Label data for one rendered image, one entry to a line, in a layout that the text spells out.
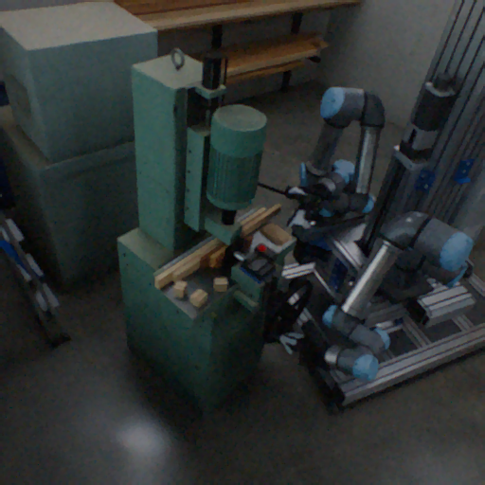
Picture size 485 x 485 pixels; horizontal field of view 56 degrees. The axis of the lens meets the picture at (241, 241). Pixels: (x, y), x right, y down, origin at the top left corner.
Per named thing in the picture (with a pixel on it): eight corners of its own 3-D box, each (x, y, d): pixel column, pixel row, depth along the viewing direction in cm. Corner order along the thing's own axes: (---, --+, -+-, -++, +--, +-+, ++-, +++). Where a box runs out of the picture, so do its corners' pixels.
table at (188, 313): (210, 346, 155) (212, 335, 151) (152, 295, 168) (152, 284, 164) (313, 260, 191) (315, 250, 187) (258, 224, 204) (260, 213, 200)
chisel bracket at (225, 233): (228, 249, 174) (231, 233, 168) (203, 230, 180) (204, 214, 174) (242, 241, 179) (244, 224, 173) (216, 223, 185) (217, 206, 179)
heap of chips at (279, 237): (280, 247, 186) (281, 242, 184) (257, 231, 191) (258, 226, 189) (293, 238, 191) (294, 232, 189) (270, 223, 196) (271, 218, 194)
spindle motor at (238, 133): (232, 218, 155) (242, 137, 134) (196, 193, 163) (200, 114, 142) (264, 197, 166) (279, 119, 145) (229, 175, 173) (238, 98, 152)
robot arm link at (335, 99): (329, 195, 214) (369, 103, 169) (297, 193, 213) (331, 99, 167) (325, 175, 221) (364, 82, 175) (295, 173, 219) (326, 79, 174)
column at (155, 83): (171, 255, 189) (173, 90, 141) (137, 228, 199) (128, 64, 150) (209, 231, 203) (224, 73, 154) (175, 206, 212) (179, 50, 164)
